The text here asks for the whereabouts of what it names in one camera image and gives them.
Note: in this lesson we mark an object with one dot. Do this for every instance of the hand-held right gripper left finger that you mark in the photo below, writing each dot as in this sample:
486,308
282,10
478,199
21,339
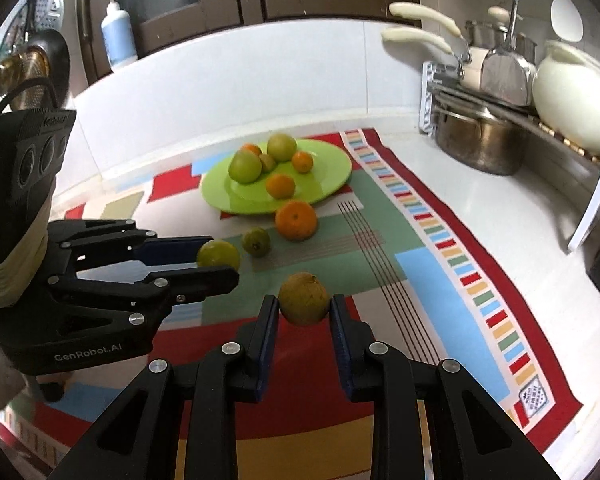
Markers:
267,345

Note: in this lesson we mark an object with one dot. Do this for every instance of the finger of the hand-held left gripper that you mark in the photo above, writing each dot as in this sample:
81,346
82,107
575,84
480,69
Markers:
175,252
205,280

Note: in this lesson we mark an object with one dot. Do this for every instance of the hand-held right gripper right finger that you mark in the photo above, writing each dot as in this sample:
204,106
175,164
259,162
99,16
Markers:
340,345

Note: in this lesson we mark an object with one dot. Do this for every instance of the small green citrus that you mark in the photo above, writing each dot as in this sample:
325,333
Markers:
256,241
220,255

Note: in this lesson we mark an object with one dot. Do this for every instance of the small yellowish fruit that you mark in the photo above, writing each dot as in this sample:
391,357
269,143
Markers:
304,297
267,162

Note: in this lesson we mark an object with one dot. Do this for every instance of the green apple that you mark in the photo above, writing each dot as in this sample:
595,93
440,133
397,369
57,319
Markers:
245,166

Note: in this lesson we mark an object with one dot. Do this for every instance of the small orange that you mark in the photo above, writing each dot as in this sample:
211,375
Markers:
252,149

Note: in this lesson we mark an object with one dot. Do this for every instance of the yellow-green apple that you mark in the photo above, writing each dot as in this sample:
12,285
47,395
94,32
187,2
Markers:
281,146

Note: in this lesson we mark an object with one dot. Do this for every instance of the green plate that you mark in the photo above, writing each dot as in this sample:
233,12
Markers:
325,170

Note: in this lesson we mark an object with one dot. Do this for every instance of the large orange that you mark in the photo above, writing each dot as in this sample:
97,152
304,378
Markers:
296,220

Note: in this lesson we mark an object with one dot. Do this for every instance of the colourful patterned tablecloth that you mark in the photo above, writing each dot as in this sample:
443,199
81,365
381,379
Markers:
445,280

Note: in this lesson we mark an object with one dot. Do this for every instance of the blue pump soap bottle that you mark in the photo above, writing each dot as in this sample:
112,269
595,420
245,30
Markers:
119,35

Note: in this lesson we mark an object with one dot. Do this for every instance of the black frying pan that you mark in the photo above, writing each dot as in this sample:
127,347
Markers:
55,60

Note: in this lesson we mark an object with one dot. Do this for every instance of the small copper pot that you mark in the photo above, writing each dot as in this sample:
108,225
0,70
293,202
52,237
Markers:
17,72

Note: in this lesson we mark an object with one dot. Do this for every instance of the large steel pot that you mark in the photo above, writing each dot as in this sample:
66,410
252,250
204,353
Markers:
480,145

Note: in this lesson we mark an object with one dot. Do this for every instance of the perforated steel steamer plate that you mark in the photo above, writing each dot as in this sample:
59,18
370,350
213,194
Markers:
47,10

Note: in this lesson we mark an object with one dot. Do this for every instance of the white and steel dish rack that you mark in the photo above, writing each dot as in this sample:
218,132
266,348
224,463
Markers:
587,210

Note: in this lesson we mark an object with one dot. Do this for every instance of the steel spatula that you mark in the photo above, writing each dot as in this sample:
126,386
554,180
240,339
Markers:
507,75

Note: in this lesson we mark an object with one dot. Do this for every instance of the white ceramic pot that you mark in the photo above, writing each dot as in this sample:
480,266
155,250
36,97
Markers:
575,105

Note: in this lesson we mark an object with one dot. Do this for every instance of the steel pot with lid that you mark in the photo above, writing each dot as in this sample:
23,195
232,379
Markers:
480,35

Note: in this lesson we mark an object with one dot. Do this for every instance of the white rice spoon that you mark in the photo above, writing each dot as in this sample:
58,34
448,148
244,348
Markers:
566,15

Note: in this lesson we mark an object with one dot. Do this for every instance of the dark brown window frame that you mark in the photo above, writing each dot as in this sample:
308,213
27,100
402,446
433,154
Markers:
250,0

